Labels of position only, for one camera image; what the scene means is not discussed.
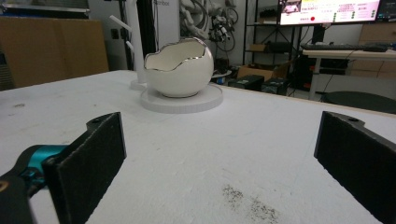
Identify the white desk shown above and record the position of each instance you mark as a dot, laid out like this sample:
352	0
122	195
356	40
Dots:
348	56

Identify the open cardboard box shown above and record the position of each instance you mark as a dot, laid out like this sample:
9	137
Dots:
264	71

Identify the white eggshell-shaped ceramic bowl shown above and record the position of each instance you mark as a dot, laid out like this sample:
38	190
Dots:
180	70

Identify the dark round stool seat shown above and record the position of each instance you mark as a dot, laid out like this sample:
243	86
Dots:
361	101

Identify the white round base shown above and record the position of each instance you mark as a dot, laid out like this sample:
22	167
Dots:
186	101

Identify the black metal shelf rack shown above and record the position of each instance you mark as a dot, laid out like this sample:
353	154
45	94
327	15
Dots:
267	34

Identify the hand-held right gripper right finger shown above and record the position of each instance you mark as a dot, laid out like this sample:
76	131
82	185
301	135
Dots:
358	158

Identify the monitor screen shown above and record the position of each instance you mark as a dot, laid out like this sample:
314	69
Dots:
330	11

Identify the black vertical post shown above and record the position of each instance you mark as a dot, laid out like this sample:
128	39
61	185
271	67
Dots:
146	26

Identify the white branched stand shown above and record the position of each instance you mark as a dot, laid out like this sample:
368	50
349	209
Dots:
135	37

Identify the black box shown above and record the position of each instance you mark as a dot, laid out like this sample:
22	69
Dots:
246	82
274	85

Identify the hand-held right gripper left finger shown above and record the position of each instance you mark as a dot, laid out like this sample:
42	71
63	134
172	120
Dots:
84	168

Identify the black keyboard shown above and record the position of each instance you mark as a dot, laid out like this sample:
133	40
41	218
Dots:
339	47

